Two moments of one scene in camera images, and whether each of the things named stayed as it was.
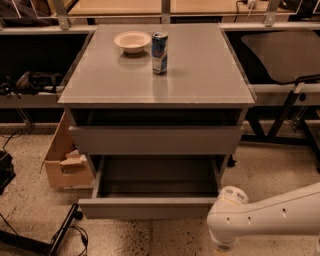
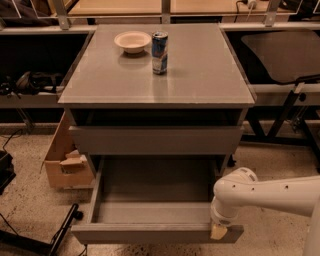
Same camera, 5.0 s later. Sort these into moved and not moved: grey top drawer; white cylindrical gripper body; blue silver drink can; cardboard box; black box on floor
Moved: white cylindrical gripper body
Not moved: grey top drawer; cardboard box; blue silver drink can; black box on floor
